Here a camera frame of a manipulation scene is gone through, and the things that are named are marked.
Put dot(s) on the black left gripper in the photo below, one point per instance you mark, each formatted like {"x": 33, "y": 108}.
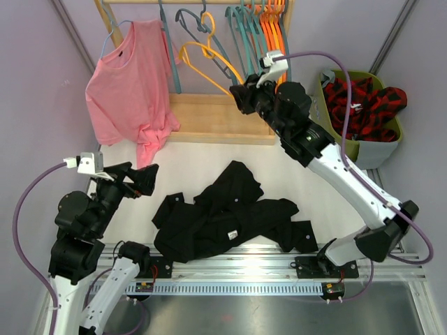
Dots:
{"x": 147, "y": 177}

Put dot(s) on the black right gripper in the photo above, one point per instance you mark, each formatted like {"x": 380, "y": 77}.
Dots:
{"x": 245, "y": 95}

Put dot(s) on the red black plaid shirt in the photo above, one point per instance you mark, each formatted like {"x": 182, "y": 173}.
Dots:
{"x": 371, "y": 109}

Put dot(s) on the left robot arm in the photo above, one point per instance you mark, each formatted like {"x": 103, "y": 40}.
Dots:
{"x": 82, "y": 220}

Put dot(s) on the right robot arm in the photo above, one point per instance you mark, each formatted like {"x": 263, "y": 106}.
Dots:
{"x": 285, "y": 109}

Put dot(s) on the orange plastic hanger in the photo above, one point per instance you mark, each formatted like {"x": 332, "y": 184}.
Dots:
{"x": 263, "y": 13}

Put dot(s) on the yellow plastic hanger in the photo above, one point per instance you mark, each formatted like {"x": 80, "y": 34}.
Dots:
{"x": 277, "y": 8}

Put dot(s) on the pink t-shirt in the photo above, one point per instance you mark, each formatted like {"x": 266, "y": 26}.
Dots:
{"x": 128, "y": 97}

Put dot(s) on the green plastic basket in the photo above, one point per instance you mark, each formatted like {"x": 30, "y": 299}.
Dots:
{"x": 324, "y": 115}

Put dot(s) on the aluminium corner profile left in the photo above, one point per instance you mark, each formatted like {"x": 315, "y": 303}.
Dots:
{"x": 73, "y": 33}

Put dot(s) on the aluminium corner profile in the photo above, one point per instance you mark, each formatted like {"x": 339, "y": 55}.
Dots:
{"x": 392, "y": 36}
{"x": 73, "y": 33}

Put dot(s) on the aluminium corner profile right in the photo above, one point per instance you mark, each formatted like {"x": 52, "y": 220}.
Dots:
{"x": 392, "y": 36}

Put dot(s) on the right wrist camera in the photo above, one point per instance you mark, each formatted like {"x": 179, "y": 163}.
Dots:
{"x": 274, "y": 65}

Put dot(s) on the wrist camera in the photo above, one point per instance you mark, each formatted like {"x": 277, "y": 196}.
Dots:
{"x": 89, "y": 163}
{"x": 274, "y": 65}

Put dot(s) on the wooden rack frame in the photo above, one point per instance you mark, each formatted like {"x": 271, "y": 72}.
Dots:
{"x": 214, "y": 118}

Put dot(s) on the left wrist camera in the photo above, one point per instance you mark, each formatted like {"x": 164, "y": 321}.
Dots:
{"x": 89, "y": 163}

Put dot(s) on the light blue wire hanger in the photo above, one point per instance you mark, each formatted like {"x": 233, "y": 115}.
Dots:
{"x": 114, "y": 31}

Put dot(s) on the white slotted cable duct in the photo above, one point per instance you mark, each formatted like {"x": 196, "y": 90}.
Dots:
{"x": 168, "y": 288}

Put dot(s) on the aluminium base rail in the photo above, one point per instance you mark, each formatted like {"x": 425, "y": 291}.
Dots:
{"x": 266, "y": 263}

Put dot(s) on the wooden clothes rail rod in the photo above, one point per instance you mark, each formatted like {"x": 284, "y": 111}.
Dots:
{"x": 212, "y": 2}

